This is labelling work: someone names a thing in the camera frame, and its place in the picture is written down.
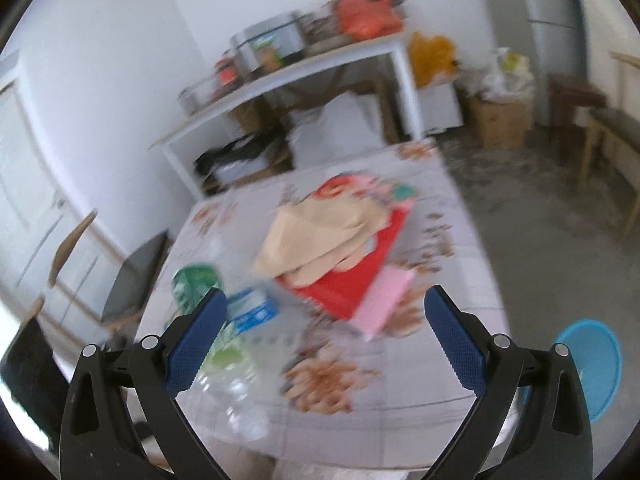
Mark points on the white panelled door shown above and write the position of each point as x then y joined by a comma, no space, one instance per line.
35,170

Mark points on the floral tablecloth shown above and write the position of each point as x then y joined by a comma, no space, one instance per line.
350,400

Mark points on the white plastic bags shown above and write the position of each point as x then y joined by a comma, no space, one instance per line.
505,77

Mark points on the pink sponge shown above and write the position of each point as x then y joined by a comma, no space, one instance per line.
387,302

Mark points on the orange plastic bag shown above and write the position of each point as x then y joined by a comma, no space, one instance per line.
367,15

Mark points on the yellow plastic bag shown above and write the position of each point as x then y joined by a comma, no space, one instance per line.
432,57

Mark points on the red jar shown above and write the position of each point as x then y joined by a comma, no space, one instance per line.
226,72

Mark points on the white chest freezer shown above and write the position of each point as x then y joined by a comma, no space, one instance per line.
442,107

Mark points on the wooden chair black seat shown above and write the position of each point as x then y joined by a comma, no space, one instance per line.
620,120
137,280

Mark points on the clear plastic bottle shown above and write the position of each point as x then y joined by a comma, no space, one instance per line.
235,400

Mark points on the metal pot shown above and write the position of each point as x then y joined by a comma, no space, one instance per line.
192,100

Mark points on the cardboard box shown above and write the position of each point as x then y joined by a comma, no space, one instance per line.
500,122

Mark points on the dark wooden stool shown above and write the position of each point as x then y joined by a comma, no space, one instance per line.
570,95

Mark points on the green carton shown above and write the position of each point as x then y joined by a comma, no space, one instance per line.
192,282

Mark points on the beige cloth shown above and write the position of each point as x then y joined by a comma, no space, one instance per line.
315,235

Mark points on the grey refrigerator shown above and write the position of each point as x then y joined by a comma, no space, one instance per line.
555,40

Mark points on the blue and white carton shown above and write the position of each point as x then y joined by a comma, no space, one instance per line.
252,310

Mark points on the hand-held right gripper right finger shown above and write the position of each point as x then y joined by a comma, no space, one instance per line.
457,340

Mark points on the black bag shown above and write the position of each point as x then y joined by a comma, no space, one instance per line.
235,152

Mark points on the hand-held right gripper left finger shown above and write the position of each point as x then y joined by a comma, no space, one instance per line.
192,345

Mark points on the red packet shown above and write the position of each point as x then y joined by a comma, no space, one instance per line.
350,285

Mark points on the colourful printed packet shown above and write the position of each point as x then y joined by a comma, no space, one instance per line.
385,190

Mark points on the blue plastic basket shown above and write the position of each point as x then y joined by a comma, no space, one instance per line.
597,360

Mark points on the white side table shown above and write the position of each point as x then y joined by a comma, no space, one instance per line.
405,80

